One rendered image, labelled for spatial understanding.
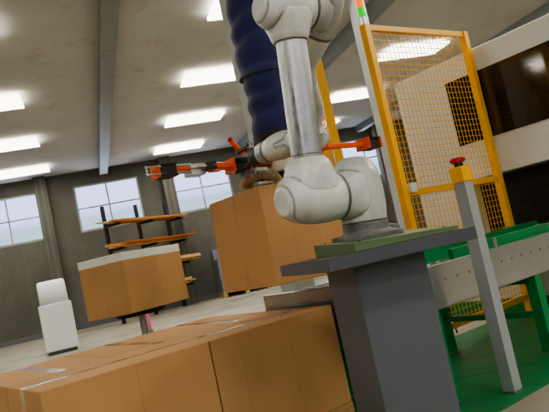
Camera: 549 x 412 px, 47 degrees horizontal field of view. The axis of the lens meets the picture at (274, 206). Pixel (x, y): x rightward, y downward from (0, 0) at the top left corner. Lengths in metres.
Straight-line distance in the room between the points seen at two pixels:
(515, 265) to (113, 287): 2.46
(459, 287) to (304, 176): 1.30
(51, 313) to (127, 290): 6.43
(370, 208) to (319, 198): 0.21
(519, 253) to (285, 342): 1.46
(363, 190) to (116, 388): 1.02
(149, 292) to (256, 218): 1.92
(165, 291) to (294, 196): 2.64
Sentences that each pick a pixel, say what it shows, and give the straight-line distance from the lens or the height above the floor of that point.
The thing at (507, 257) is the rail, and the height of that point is 0.53.
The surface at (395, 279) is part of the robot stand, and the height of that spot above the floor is 0.64.
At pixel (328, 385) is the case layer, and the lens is 2.63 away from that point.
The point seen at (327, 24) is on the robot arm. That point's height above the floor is 1.50.
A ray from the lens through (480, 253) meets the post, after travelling 2.89.
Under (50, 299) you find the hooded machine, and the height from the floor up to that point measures 0.86.
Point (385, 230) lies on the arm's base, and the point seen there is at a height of 0.80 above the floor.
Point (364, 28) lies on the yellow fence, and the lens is 4.19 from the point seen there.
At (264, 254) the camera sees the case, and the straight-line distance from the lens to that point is 2.52.
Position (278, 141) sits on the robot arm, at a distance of 2.39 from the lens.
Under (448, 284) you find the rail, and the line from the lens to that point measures 2.97.
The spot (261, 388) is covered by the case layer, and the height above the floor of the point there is 0.32.
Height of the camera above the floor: 0.79
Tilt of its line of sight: 4 degrees up
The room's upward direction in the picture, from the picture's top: 12 degrees counter-clockwise
